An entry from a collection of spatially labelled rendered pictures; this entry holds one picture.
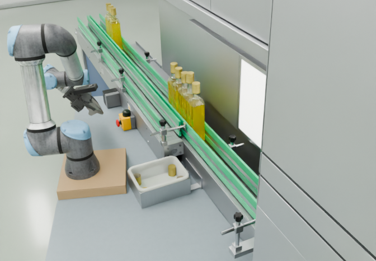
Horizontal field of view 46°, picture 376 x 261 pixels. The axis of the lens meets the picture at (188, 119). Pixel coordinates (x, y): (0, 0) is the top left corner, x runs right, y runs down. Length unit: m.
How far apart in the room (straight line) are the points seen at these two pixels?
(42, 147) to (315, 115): 1.32
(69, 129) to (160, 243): 0.59
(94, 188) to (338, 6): 1.40
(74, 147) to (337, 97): 1.32
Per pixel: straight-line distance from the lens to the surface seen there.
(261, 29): 1.61
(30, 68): 1.83
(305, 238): 0.96
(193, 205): 1.83
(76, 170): 1.94
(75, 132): 1.85
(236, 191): 1.64
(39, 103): 1.86
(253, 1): 1.64
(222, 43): 1.82
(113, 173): 1.96
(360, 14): 0.69
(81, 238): 1.76
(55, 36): 1.79
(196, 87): 1.83
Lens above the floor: 1.97
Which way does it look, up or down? 31 degrees down
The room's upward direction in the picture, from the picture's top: 2 degrees counter-clockwise
